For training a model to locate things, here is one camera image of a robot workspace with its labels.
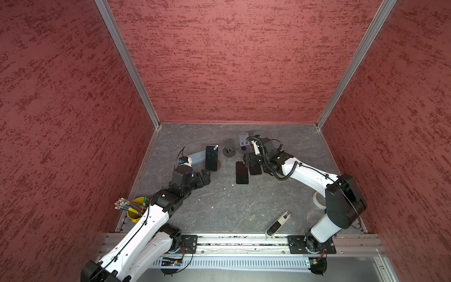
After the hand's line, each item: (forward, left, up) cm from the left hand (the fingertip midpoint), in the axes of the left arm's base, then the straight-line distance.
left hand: (202, 177), depth 80 cm
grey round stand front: (+27, -22, -12) cm, 37 cm away
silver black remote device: (-18, -34, -9) cm, 40 cm away
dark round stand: (+22, -13, -8) cm, 26 cm away
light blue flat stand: (+18, +6, -11) cm, 22 cm away
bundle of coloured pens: (-14, +30, +4) cm, 34 cm away
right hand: (+12, -23, -2) cm, 26 cm away
